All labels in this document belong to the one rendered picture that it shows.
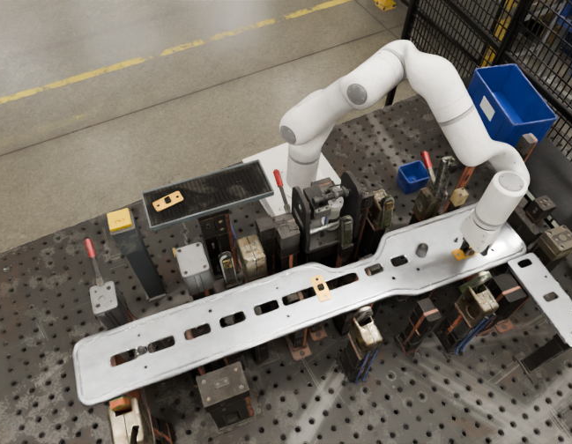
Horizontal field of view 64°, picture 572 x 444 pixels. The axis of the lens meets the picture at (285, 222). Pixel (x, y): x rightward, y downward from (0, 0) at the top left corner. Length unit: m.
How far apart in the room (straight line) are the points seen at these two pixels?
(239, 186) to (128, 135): 2.02
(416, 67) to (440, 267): 0.62
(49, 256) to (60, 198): 1.17
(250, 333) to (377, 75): 0.76
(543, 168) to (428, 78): 0.78
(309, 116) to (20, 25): 3.54
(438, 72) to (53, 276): 1.49
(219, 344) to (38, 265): 0.91
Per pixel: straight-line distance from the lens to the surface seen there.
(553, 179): 1.81
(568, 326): 1.54
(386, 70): 1.23
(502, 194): 1.24
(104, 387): 1.35
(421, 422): 1.61
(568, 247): 1.61
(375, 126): 2.25
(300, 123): 1.48
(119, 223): 1.37
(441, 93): 1.16
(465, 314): 1.49
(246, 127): 3.22
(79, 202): 3.04
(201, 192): 1.37
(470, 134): 1.19
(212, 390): 1.25
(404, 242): 1.49
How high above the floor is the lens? 2.23
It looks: 56 degrees down
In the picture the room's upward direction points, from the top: 1 degrees clockwise
